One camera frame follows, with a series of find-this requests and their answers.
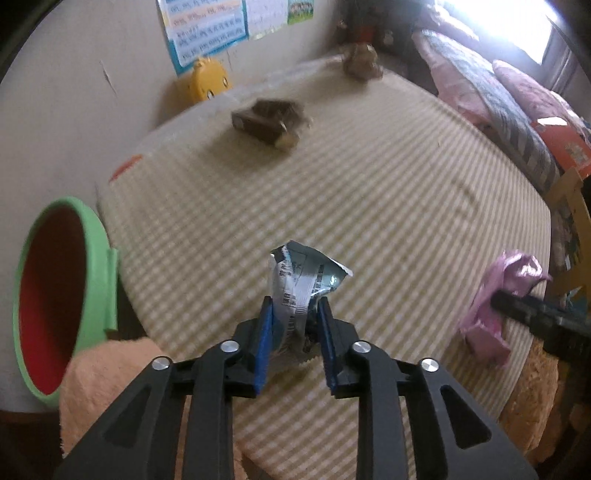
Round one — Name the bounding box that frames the teal wall chart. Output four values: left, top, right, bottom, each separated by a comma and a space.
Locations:
286, 0, 315, 25

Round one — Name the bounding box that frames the yellow wooden chair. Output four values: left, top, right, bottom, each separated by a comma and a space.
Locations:
549, 168, 591, 301

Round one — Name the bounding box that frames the blue striped wall chart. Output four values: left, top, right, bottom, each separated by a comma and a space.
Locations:
157, 0, 247, 77

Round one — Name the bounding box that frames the silver printed wrapper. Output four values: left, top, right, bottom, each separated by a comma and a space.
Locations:
269, 240, 354, 365

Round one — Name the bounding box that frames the orange book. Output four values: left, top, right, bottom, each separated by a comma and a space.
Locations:
531, 117, 591, 178

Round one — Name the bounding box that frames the dark storage shelf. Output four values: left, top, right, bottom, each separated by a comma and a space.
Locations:
337, 0, 416, 47

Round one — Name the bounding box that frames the pink pillow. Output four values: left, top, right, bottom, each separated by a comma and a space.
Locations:
429, 0, 481, 41

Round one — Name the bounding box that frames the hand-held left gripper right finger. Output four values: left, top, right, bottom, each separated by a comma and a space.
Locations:
318, 296, 539, 480

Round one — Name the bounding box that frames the green bin with red liner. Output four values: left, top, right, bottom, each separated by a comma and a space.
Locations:
13, 197, 120, 408

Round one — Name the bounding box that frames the pink plastic wrapper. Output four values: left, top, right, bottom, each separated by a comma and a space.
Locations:
459, 250, 552, 367

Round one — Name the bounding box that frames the yellow duck case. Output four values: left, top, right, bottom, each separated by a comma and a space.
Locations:
188, 56, 232, 103

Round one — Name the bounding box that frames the pink blanket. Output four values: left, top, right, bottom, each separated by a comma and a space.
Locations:
492, 59, 591, 139

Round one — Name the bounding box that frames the dark brown patterned box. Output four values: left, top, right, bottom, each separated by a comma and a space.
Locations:
231, 98, 310, 151

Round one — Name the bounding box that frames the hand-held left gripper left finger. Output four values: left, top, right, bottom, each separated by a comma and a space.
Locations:
54, 295, 274, 480

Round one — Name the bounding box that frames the white grid wall chart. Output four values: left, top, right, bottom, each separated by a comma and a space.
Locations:
245, 0, 289, 40

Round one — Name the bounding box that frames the brown crumpled bag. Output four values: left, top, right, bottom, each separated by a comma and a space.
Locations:
342, 42, 385, 81

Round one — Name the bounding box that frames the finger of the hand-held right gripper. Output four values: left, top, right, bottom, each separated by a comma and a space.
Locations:
492, 290, 591, 365

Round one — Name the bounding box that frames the bright window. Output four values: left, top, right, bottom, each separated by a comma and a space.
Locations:
443, 0, 555, 63

